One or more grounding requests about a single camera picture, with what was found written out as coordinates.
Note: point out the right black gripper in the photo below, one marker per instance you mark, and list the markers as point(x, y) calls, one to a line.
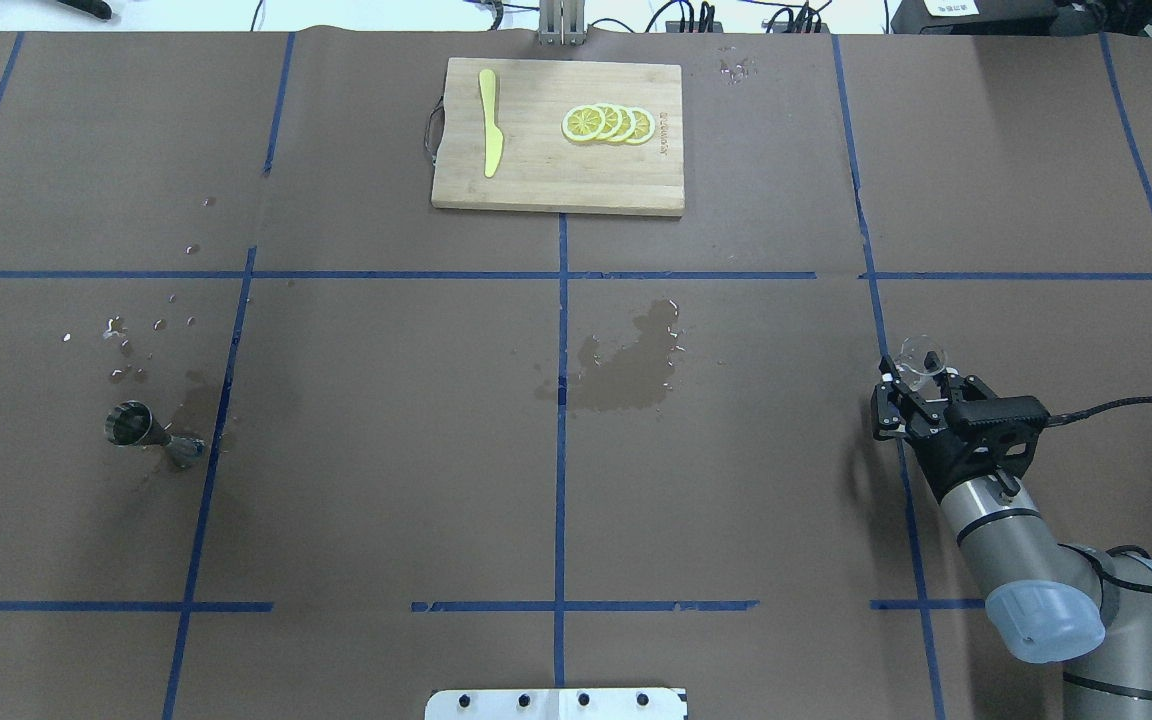
point(937, 457)

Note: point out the clear glass cup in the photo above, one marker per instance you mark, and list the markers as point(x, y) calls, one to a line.
point(921, 360)

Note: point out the steel jigger measuring cup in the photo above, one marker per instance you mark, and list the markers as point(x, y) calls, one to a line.
point(133, 424)

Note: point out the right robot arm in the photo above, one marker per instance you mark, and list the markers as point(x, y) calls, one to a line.
point(1086, 609)

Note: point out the back lemon slice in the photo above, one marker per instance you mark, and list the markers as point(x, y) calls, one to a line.
point(645, 126)

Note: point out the bamboo cutting board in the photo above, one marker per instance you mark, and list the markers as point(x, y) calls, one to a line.
point(541, 170)

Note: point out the yellow plastic knife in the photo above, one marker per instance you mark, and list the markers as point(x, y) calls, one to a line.
point(487, 81)

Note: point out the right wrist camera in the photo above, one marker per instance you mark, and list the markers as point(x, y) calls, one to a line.
point(997, 422)

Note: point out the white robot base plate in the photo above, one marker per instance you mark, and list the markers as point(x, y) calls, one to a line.
point(559, 703)

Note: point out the aluminium frame post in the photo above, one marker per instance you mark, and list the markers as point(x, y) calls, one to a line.
point(562, 23)

